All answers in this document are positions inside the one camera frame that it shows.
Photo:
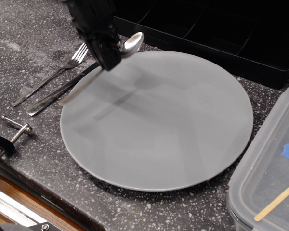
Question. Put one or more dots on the silver spoon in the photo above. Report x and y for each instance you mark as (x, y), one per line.
(127, 49)

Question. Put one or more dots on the clear plastic lidded container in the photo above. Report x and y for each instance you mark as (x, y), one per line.
(263, 174)

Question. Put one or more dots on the silver table knife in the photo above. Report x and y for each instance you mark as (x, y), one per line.
(53, 96)

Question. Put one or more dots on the black compartment tray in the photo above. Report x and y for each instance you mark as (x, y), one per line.
(248, 38)

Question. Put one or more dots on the silver fork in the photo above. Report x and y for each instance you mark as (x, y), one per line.
(73, 62)

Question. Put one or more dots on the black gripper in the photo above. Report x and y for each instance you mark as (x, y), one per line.
(93, 20)

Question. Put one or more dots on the metal screw clamp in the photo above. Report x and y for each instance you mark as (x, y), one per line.
(7, 146)

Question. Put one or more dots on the grey round plate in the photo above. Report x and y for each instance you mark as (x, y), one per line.
(159, 121)

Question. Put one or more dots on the aluminium rail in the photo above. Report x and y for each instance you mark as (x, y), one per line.
(21, 218)

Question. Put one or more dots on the wooden stick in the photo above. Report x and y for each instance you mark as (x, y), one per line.
(269, 208)

